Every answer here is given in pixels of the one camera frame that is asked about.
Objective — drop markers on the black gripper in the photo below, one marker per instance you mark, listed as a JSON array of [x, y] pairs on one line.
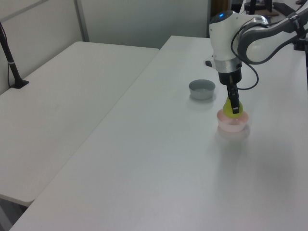
[[229, 76]]

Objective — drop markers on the green pear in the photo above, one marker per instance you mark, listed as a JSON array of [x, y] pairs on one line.
[[228, 109]]

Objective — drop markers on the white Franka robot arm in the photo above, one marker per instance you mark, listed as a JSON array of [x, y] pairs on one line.
[[255, 41]]

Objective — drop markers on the pink plastic bowl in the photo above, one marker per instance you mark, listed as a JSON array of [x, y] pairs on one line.
[[232, 124]]

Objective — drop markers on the grey plastic bowl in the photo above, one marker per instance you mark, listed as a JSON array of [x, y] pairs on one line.
[[201, 89]]

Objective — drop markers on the dark background equipment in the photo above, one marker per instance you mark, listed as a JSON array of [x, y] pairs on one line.
[[262, 7]]

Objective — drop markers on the white side table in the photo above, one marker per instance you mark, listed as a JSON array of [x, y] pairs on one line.
[[60, 115]]

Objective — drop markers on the black pole stand with clamp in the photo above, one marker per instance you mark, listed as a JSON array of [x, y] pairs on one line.
[[12, 65]]

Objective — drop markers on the black clamp bracket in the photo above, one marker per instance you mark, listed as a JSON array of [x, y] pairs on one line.
[[300, 43]]

